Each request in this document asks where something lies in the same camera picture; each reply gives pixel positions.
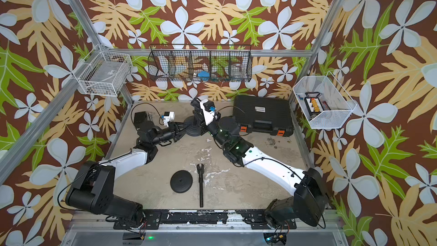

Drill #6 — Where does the black plastic tool case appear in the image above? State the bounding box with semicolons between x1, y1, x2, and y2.
233;95;294;137

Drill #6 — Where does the white wire basket left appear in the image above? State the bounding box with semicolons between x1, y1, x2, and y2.
75;45;133;97

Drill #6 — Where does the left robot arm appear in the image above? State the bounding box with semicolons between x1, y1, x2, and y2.
66;120;190;229

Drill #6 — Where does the white mesh basket right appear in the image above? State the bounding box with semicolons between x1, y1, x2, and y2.
293;72;357;130

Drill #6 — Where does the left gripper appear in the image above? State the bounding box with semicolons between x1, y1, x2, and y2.
151;122;190;148

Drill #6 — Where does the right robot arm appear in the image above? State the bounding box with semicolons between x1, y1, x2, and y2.
200;116;328;228

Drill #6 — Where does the small black box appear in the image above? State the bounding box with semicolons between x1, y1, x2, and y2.
133;111;149;126

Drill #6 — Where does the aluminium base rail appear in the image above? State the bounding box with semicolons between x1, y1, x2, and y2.
62;210;348;246

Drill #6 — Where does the black round stand base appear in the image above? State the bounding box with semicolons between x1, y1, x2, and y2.
184;116;207;137

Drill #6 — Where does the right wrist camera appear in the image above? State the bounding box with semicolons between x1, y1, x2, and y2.
200;99;216;125

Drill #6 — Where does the screw bit box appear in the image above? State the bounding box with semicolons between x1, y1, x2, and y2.
304;92;331;116

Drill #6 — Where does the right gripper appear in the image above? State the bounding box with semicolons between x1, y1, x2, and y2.
195;108;233;151

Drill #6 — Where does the black microphone stand pole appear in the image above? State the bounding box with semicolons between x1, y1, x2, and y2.
190;97;204;126

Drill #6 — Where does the black wire basket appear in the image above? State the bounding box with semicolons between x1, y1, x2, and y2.
146;44;253;82

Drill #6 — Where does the blue object in basket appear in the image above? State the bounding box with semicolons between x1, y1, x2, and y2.
198;71;210;80

